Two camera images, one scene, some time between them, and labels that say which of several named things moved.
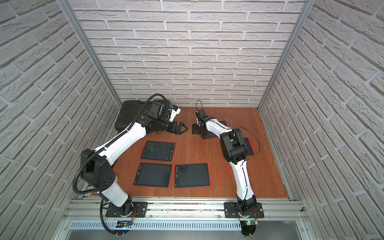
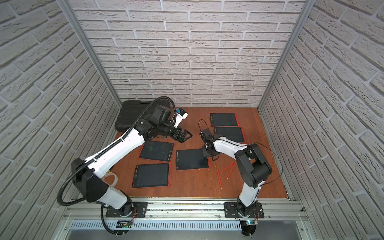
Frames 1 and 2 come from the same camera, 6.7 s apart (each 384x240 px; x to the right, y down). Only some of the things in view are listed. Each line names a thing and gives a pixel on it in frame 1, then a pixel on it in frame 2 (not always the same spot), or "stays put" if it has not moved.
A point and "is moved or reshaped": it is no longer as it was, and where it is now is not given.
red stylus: [229, 174] stays put
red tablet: [207, 134] is moved or reshaped
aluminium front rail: [187, 209] stays put
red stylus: [225, 169] stays put
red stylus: [219, 178] stays put
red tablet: [191, 175] → [192, 159]
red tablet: [153, 175] stays put
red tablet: [160, 151] stays put
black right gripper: [195, 129] → [205, 152]
